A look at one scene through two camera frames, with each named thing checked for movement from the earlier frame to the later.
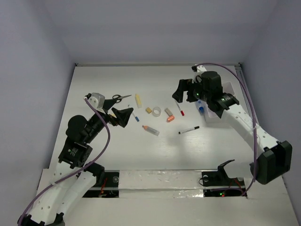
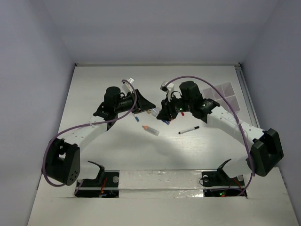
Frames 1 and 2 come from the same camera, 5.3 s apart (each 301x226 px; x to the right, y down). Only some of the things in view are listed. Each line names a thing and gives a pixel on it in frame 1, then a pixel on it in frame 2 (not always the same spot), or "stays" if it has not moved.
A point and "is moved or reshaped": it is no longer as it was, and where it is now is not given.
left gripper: x=122 y=115 -> x=141 y=104
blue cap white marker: x=136 y=117 stays
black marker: x=188 y=130 stays
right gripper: x=185 y=84 -> x=166 y=109
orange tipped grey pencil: x=150 y=130 stays
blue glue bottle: x=200 y=104 is moved or reshaped
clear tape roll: x=156 y=111 stays
